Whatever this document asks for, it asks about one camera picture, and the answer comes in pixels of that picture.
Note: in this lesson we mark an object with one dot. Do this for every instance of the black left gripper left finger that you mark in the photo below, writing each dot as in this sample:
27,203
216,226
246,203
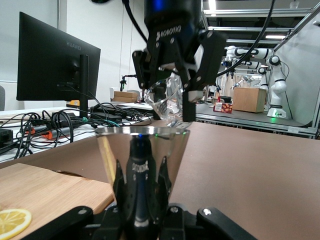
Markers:
75,220

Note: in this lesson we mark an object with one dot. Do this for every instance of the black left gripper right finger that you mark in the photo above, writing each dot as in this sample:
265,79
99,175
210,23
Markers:
220,225

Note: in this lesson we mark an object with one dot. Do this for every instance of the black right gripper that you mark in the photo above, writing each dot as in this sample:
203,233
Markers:
172,22

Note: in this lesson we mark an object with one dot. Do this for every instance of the small clear glass cup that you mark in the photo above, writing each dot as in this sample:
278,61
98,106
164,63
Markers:
165,105

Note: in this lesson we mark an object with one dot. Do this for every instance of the steel jigger measuring cup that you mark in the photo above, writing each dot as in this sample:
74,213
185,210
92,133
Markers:
142,155

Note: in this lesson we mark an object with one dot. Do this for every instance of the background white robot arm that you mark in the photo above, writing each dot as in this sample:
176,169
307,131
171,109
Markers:
262,70
277,85

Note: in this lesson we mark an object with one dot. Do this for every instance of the wooden cutting board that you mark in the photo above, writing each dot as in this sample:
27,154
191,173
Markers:
50,190

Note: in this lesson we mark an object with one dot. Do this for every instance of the black articulated stand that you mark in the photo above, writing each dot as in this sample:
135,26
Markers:
121,83

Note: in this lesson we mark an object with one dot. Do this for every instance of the brown cardboard box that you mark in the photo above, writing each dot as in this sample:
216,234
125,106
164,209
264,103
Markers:
125,96

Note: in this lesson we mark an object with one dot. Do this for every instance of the red patterned carton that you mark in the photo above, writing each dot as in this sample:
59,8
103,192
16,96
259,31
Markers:
223,108

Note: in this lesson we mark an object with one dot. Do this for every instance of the lemon slice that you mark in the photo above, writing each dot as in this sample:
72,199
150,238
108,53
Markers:
12,222

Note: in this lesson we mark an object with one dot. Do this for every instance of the black flat desk device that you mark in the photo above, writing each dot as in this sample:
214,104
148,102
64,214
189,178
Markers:
107,113

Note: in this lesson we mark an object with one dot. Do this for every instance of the black computer monitor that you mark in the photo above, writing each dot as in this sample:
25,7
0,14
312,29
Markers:
50,62

